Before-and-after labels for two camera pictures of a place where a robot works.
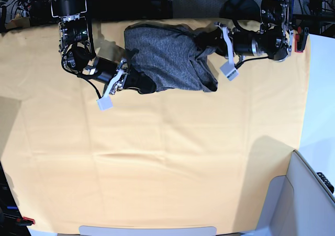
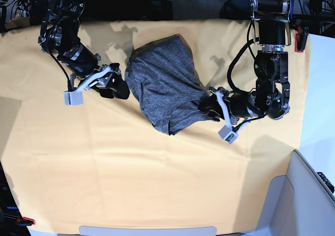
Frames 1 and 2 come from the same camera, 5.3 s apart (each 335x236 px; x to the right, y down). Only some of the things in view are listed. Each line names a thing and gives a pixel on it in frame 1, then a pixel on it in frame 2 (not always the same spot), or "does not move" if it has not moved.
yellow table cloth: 161,159 does not move
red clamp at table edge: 300,38 does not move
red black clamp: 24,221 does not move
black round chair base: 241,8 does not move
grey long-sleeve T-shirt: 170,54 to 163,74
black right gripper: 213,38 to 237,105
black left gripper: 127,77 to 117,88
